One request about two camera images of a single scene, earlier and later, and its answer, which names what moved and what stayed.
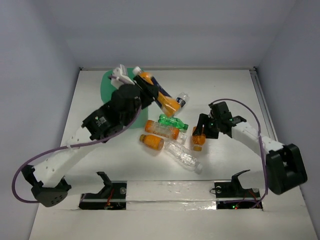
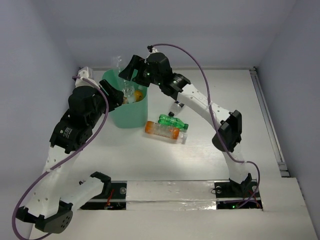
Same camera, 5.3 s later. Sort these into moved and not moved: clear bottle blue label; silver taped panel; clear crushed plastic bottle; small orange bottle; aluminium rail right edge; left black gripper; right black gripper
Moved: right black gripper; clear crushed plastic bottle; small orange bottle; left black gripper; clear bottle blue label
Not moved: aluminium rail right edge; silver taped panel
